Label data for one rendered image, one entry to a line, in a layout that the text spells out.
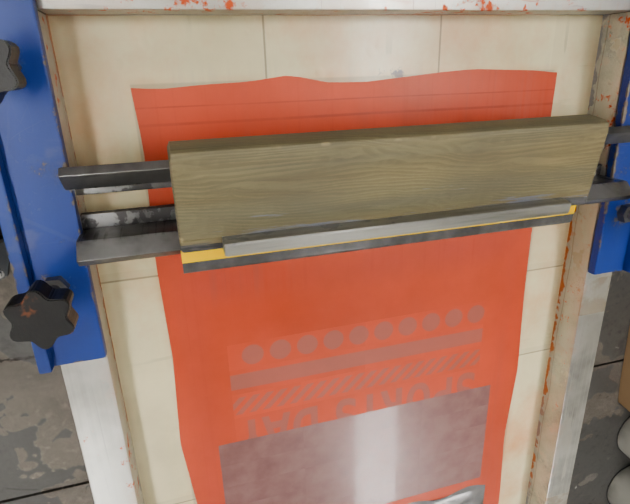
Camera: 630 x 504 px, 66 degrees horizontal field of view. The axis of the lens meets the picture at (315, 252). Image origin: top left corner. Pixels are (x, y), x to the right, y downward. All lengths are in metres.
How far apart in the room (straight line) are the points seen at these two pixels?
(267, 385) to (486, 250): 0.28
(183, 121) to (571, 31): 0.39
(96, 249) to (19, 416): 1.39
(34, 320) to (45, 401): 1.34
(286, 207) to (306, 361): 0.23
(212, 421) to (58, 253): 0.24
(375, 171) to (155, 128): 0.19
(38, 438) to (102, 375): 1.33
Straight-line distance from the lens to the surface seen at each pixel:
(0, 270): 1.52
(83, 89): 0.44
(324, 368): 0.55
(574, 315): 0.66
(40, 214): 0.41
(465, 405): 0.67
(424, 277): 0.55
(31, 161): 0.41
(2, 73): 0.34
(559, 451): 0.77
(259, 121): 0.45
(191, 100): 0.44
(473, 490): 0.78
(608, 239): 0.62
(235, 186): 0.34
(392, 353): 0.57
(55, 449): 1.82
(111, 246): 0.39
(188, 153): 0.34
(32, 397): 1.71
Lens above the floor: 1.39
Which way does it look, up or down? 64 degrees down
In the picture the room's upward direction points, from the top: 139 degrees clockwise
